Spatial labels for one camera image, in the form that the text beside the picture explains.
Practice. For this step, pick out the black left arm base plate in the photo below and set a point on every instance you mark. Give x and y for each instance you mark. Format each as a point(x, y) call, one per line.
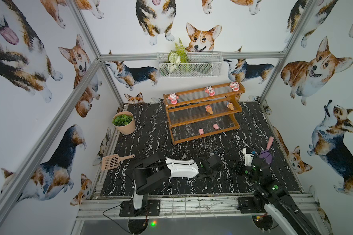
point(152, 208)

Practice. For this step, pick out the small pink pig toy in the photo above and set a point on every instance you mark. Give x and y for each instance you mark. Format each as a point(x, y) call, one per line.
point(201, 131)

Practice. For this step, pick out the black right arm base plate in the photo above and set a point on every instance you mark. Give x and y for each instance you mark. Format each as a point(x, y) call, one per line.
point(252, 204)

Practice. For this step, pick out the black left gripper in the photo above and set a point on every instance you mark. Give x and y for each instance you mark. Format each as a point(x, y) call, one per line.
point(216, 161)

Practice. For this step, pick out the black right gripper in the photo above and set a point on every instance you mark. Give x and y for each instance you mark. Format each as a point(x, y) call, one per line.
point(236, 164)

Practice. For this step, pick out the pink hooded bunny doll figure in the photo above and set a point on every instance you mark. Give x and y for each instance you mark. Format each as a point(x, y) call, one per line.
point(173, 98)

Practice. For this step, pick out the purple spatula with pink handle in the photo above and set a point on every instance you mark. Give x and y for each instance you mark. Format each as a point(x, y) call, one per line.
point(265, 154)

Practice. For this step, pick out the artificial fern with white flowers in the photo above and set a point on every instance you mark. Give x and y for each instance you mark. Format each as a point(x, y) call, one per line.
point(177, 57)

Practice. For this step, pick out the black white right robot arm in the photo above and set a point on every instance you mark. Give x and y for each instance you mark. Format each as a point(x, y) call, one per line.
point(272, 198)

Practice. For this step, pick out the white wire wall basket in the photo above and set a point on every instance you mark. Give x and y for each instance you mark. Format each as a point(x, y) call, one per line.
point(201, 64)

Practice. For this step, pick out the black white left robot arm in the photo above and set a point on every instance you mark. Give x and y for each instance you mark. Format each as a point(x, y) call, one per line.
point(152, 172)

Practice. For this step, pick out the pink ice cream cone toy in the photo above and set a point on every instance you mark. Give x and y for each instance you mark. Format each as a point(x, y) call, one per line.
point(209, 109)

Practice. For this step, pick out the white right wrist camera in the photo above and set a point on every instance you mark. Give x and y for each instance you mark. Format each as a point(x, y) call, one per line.
point(248, 158)

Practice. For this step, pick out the orange wooden two-tier shelf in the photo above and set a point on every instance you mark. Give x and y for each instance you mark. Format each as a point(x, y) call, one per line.
point(189, 114)

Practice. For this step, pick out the pink white bunny doll figure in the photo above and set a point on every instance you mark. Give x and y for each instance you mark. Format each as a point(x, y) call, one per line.
point(235, 86)

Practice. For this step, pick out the blue pink ice cream toy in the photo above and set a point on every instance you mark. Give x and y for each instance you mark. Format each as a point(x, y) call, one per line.
point(230, 106)

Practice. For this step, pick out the beige slotted scoop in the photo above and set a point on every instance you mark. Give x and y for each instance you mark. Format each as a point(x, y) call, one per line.
point(113, 161)

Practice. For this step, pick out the pink pot with green succulent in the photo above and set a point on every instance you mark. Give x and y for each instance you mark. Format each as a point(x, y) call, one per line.
point(125, 123)

